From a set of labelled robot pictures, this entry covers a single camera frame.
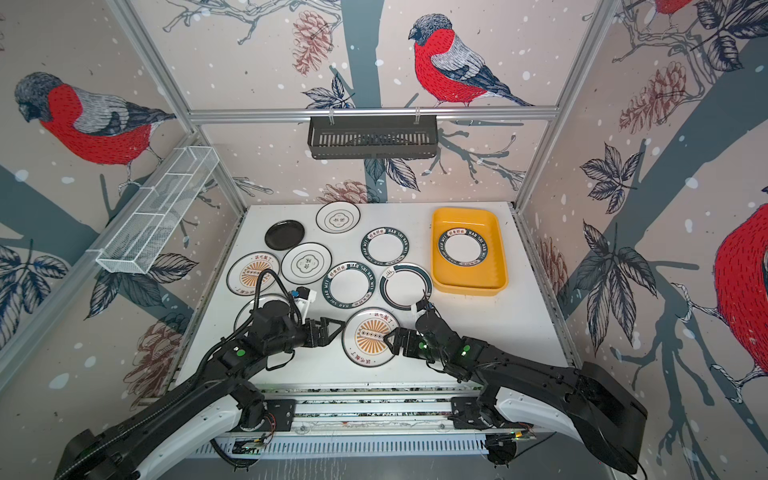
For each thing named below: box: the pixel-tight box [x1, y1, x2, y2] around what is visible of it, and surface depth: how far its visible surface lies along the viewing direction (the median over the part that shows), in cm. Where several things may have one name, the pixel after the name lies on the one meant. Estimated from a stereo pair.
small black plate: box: [264, 219, 305, 251], surface depth 113 cm
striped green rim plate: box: [379, 263, 433, 311], surface depth 100 cm
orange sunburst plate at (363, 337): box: [342, 307, 399, 368], surface depth 87 cm
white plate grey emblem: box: [280, 242, 333, 285], surface depth 106 cm
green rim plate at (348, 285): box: [322, 261, 376, 309], surface depth 100 cm
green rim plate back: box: [361, 226, 410, 266], surface depth 110 cm
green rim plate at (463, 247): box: [438, 227, 489, 267], surface depth 109 cm
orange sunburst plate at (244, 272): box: [226, 251, 280, 296], surface depth 103 cm
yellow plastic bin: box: [431, 207, 508, 297], surface depth 106 cm
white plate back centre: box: [315, 200, 361, 234], surface depth 120 cm
